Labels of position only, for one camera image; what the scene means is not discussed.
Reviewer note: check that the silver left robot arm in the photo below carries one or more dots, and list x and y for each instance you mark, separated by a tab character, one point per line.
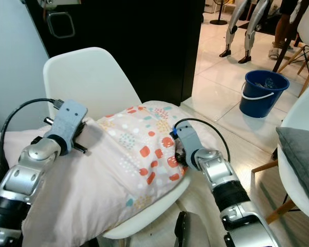
25	180

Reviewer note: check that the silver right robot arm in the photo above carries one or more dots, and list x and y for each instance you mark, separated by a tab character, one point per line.
226	180

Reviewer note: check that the white plastic shell chair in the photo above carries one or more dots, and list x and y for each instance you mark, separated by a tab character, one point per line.
303	110
87	74

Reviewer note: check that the grey pillow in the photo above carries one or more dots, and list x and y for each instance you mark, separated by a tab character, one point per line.
301	159

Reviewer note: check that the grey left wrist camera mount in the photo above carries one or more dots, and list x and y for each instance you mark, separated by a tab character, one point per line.
69	123

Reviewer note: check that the pink patterned pillow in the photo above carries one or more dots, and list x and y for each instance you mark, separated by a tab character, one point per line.
113	170

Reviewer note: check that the black floor fan stand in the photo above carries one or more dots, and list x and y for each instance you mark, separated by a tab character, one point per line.
218	20

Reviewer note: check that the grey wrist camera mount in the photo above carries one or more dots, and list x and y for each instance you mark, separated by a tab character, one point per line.
69	123
189	144

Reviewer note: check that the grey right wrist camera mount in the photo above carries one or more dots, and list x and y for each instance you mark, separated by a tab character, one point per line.
189	144

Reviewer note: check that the black robot foot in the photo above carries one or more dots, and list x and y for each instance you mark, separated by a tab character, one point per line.
185	231

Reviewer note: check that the silver humanoid robot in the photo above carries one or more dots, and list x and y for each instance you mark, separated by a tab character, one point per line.
247	28

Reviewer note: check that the person in black shorts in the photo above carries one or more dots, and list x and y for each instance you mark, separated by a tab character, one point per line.
285	28

